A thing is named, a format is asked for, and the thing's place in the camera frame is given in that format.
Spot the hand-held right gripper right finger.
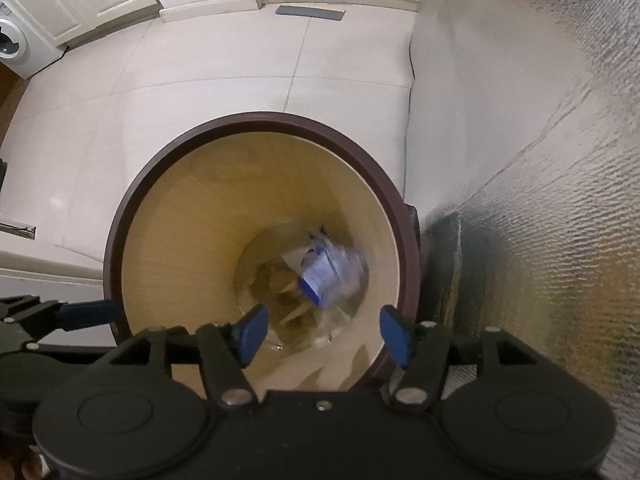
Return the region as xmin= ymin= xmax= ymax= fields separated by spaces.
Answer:
xmin=379 ymin=305 xmax=536 ymax=408

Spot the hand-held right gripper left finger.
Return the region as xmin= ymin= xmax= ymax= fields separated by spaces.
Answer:
xmin=106 ymin=304 xmax=271 ymax=408

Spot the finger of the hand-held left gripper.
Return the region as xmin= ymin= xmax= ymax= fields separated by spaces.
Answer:
xmin=0 ymin=295 xmax=121 ymax=359

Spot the white blue plastic packet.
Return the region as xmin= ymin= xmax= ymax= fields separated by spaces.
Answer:
xmin=297 ymin=230 xmax=371 ymax=308

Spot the brown rim wood-look trash bin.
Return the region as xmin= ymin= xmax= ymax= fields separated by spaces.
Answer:
xmin=102 ymin=112 xmax=422 ymax=396

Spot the silver foil sheet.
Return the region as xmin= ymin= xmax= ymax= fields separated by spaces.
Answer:
xmin=404 ymin=0 xmax=640 ymax=463

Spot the white washing machine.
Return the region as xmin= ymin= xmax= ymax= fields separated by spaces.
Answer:
xmin=0 ymin=12 xmax=63 ymax=79

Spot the grey floor mat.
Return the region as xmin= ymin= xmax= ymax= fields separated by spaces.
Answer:
xmin=275 ymin=4 xmax=346 ymax=22

